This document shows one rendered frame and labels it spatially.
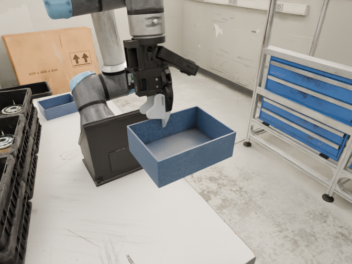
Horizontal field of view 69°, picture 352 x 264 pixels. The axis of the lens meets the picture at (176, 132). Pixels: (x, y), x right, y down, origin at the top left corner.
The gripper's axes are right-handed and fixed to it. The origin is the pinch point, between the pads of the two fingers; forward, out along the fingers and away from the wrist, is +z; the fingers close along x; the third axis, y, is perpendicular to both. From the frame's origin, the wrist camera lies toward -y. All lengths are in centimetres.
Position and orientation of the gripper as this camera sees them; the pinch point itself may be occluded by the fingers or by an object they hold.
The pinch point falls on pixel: (164, 120)
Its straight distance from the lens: 63.4
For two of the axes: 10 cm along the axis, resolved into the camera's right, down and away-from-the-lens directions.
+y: -8.6, 2.7, -4.2
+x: 5.0, 3.6, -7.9
